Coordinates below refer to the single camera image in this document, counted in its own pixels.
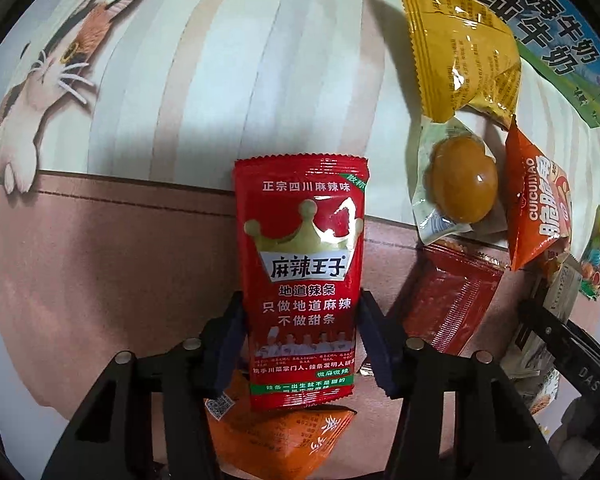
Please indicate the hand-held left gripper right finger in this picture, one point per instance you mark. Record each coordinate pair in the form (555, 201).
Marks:
(380, 350)

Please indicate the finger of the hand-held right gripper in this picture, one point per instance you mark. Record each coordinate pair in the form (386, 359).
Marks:
(542, 320)

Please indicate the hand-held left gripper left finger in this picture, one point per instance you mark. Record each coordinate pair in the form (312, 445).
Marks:
(227, 350)

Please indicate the white snack packet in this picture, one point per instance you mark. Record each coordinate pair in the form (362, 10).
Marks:
(562, 285)

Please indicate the red crown print snack packet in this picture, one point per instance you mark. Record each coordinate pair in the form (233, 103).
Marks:
(305, 270)

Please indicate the orange triangular snack packet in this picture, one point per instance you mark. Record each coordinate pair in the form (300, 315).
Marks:
(280, 440)
(535, 210)

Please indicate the clear braised egg packet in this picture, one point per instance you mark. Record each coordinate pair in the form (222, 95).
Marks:
(462, 185)

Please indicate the blue green cardboard box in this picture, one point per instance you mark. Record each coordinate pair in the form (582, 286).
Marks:
(545, 25)

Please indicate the person's right hand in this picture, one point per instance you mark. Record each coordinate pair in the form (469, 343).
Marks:
(577, 432)

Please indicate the dark red snack packet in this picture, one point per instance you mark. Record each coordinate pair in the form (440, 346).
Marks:
(450, 305)

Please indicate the cat printed blanket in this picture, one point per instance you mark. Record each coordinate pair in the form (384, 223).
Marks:
(155, 260)

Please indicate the yellow snack packet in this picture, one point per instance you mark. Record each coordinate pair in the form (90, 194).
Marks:
(455, 45)

